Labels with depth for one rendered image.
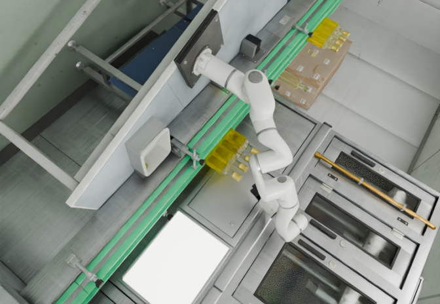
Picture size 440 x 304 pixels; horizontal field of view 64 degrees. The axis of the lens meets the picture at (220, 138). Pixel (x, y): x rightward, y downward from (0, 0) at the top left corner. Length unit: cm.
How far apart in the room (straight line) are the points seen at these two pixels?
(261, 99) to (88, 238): 92
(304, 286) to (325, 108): 462
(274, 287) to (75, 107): 146
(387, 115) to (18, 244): 577
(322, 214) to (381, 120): 461
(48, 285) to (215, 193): 84
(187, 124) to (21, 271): 100
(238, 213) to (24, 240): 102
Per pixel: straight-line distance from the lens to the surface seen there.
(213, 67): 152
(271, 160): 142
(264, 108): 136
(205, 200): 185
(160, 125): 150
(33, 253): 194
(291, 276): 186
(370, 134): 623
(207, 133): 172
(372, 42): 766
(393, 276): 205
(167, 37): 212
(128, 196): 168
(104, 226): 165
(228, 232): 180
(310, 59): 574
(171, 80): 151
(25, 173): 211
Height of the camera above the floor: 140
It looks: 14 degrees down
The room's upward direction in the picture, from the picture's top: 123 degrees clockwise
